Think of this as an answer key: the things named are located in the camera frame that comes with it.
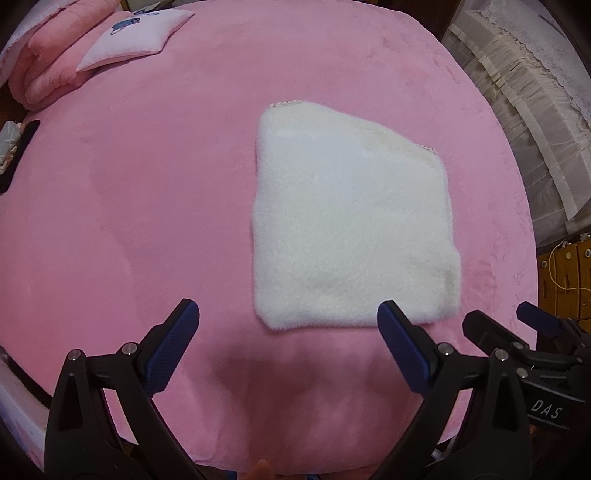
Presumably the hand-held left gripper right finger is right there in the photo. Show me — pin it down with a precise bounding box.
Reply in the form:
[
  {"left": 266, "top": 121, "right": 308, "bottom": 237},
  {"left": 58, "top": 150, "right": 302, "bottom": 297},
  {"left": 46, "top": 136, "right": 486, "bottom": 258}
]
[{"left": 369, "top": 300, "right": 532, "bottom": 480}]

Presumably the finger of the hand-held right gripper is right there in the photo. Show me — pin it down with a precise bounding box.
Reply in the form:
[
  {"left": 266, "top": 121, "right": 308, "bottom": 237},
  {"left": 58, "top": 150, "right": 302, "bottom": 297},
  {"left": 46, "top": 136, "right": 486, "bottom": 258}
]
[
  {"left": 463, "top": 310, "right": 533, "bottom": 370},
  {"left": 517, "top": 301, "right": 591, "bottom": 357}
]

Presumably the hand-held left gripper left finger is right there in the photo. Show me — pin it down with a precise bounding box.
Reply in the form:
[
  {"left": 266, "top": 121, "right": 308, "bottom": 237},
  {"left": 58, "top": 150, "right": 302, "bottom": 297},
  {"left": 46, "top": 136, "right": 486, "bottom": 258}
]
[{"left": 45, "top": 298, "right": 218, "bottom": 480}]

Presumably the white fluffy garment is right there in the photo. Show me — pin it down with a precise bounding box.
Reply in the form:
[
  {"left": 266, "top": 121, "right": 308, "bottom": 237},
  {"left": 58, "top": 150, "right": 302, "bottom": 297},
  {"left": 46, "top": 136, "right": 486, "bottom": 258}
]
[{"left": 252, "top": 99, "right": 462, "bottom": 332}]

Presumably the yellow wooden cabinet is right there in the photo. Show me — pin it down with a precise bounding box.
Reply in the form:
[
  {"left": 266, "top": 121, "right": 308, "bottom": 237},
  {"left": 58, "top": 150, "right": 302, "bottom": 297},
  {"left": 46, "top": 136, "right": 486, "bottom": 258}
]
[{"left": 536, "top": 240, "right": 591, "bottom": 324}]

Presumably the pink plush bed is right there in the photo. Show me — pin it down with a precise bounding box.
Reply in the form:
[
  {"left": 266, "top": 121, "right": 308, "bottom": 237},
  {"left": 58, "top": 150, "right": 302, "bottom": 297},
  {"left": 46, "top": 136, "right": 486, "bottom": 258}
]
[{"left": 0, "top": 0, "right": 541, "bottom": 476}]

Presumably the cream ruffled cloth cover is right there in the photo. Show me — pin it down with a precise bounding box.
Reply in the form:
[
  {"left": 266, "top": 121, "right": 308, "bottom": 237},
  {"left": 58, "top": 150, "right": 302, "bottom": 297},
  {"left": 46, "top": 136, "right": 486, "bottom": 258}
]
[{"left": 441, "top": 0, "right": 591, "bottom": 250}]

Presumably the tissue pack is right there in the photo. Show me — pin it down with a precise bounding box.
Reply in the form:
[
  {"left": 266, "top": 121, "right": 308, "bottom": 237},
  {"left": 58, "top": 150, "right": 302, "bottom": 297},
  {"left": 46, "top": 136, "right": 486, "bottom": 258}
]
[{"left": 0, "top": 121, "right": 24, "bottom": 174}]

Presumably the folded pink quilt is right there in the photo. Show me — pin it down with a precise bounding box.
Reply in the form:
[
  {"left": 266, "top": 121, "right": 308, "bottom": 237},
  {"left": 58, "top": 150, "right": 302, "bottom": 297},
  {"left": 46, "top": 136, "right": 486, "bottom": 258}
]
[{"left": 8, "top": 0, "right": 123, "bottom": 112}]

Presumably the light pink small pillow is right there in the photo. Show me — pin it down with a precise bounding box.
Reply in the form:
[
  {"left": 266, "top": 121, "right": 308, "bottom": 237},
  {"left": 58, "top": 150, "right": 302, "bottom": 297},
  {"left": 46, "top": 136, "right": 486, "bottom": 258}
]
[{"left": 75, "top": 8, "right": 195, "bottom": 72}]

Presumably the pink lace-trimmed pillow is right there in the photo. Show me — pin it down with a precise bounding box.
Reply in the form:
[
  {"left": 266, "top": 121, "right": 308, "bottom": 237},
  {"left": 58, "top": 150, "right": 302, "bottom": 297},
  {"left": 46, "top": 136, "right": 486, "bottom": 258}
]
[{"left": 0, "top": 0, "right": 51, "bottom": 70}]

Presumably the thin pale cable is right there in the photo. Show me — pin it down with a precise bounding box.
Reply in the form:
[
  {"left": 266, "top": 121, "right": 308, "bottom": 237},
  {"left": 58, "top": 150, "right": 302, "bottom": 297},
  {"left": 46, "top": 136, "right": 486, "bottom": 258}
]
[{"left": 540, "top": 240, "right": 591, "bottom": 294}]

